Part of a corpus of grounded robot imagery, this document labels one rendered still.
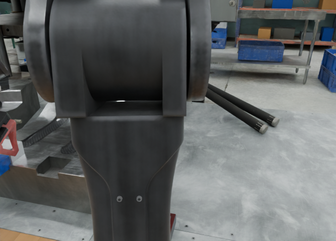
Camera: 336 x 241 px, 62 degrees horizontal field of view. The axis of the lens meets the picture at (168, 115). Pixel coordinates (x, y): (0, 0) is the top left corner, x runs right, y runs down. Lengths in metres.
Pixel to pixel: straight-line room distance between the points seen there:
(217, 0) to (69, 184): 0.94
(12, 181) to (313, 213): 0.60
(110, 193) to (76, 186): 0.41
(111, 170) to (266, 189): 0.54
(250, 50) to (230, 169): 3.51
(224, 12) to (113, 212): 1.13
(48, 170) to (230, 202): 0.38
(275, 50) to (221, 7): 2.98
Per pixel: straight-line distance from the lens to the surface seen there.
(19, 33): 1.57
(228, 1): 1.24
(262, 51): 4.17
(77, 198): 0.59
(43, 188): 0.62
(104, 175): 0.16
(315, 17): 4.00
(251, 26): 7.07
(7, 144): 0.65
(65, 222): 0.60
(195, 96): 0.16
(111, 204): 0.17
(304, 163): 0.80
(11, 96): 1.01
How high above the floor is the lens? 1.21
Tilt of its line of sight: 25 degrees down
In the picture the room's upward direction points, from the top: straight up
